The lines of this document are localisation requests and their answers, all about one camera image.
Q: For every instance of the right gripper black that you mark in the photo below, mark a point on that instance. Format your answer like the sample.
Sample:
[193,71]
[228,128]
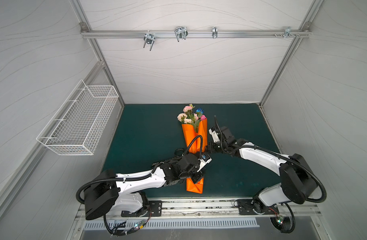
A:
[221,132]

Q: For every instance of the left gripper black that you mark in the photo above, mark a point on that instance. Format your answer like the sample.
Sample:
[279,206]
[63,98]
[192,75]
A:
[199,175]

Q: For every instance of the black printed ribbon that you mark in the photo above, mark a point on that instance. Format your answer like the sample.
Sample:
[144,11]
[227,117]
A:
[178,153]

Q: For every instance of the light pink fake rose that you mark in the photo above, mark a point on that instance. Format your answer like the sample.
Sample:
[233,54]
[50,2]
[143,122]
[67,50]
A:
[188,110]

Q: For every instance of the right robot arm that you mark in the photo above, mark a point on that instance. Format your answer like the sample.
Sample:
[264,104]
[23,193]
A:
[298,182]

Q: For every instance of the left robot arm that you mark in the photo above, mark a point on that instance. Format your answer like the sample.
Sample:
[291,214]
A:
[126,191]

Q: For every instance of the green table mat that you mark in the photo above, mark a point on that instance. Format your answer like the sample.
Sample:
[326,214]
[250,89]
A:
[147,134]

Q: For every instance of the metal hook clamp middle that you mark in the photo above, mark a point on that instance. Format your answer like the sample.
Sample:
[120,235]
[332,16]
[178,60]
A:
[181,33]

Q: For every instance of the metal hook clamp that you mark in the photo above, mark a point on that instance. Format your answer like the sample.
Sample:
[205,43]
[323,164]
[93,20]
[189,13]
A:
[181,33]
[149,39]

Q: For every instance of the metal hook clamp left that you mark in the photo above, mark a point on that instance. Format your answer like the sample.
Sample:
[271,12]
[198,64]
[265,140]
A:
[149,39]

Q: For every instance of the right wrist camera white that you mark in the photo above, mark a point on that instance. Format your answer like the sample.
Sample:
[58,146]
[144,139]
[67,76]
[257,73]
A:
[214,134]

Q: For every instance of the aluminium front rail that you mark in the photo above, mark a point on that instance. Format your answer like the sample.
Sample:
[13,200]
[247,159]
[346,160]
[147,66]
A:
[200,208]

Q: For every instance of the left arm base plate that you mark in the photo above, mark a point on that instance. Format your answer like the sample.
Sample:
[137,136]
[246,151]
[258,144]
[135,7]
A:
[150,208]

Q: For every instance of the white slotted cable duct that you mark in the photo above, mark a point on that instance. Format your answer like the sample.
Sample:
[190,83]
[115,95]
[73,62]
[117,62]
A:
[159,224]

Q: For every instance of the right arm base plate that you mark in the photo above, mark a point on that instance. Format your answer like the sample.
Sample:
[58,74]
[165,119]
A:
[246,207]

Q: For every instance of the metal ring clamp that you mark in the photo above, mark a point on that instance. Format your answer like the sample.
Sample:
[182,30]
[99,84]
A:
[214,32]

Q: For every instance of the white wire basket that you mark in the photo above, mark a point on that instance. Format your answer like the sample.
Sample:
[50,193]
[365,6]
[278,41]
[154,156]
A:
[77,126]

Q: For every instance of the metal bracket clamp right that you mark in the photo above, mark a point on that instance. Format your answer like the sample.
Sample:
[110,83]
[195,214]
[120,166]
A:
[287,34]

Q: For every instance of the aluminium crossbar rail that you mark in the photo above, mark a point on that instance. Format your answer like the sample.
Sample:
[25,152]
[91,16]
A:
[192,34]

